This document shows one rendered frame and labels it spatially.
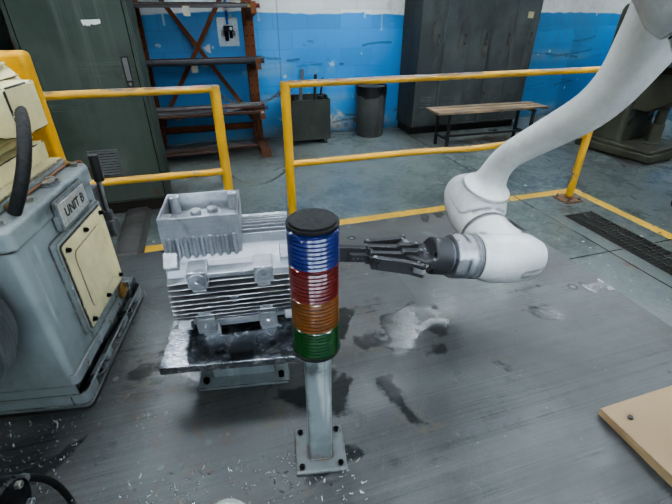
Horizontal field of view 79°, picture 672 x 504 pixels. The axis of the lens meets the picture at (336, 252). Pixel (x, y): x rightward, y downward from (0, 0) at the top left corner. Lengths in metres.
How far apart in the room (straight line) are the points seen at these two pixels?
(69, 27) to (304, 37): 2.75
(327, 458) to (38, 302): 0.50
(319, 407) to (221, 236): 0.30
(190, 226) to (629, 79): 0.65
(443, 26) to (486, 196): 4.67
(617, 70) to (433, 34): 4.79
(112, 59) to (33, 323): 2.74
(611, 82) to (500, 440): 0.57
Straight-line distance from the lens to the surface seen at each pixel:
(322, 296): 0.47
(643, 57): 0.71
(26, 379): 0.88
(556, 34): 7.10
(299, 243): 0.44
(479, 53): 5.81
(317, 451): 0.71
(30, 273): 0.75
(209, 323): 0.71
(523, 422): 0.83
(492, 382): 0.88
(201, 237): 0.67
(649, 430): 0.90
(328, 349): 0.53
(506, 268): 0.85
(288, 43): 5.34
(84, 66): 3.42
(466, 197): 0.92
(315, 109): 4.99
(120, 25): 3.35
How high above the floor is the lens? 1.42
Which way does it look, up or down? 31 degrees down
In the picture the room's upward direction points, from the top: straight up
